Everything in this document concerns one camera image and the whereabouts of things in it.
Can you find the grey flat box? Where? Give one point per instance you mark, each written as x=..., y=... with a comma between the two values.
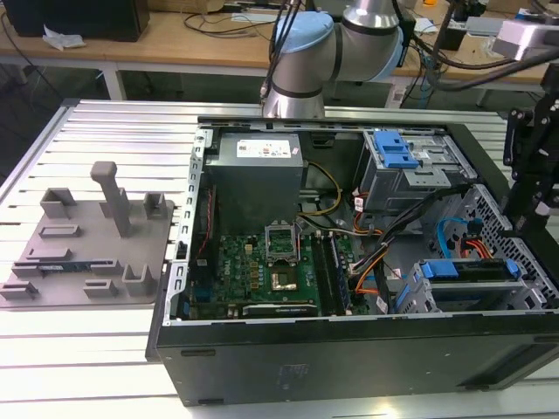
x=480, y=25

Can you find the metal disk bay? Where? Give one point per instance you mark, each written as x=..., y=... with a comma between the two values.
x=476, y=301

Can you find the CPU socket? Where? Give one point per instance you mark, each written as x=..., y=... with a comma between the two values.
x=284, y=280

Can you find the hard disk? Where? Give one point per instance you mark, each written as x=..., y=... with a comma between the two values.
x=439, y=269

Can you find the small black box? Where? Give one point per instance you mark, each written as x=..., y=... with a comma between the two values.
x=450, y=37

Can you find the grey power supply unit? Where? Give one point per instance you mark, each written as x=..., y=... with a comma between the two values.
x=257, y=183

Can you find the large black box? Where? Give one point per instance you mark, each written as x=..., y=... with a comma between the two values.
x=78, y=17

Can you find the black RAM slot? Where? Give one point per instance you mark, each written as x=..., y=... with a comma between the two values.
x=342, y=279
x=329, y=275
x=318, y=275

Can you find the locking lever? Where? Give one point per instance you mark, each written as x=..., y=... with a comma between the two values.
x=298, y=244

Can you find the green motherboard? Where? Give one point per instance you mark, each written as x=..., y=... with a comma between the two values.
x=244, y=270

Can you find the metal optical drive cage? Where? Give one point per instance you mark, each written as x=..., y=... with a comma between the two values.
x=393, y=187

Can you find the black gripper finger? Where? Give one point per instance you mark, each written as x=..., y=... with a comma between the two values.
x=517, y=135
x=548, y=157

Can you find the blue and white box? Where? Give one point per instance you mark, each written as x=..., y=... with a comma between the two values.
x=533, y=15

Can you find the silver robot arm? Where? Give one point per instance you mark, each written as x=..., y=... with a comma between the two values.
x=305, y=57

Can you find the blue plastic latch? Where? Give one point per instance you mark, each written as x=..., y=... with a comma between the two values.
x=395, y=150

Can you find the black graphics card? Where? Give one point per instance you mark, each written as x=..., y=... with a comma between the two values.
x=279, y=311

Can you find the RAM stick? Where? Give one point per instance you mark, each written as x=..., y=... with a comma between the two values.
x=65, y=266

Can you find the grey parts rack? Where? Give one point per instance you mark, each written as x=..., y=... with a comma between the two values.
x=87, y=244

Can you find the black PC case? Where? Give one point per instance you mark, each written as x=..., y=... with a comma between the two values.
x=349, y=362

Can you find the wooden desk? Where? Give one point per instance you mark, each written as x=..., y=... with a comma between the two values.
x=174, y=48

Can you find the white plastic wrap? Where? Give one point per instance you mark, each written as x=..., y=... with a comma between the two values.
x=61, y=39

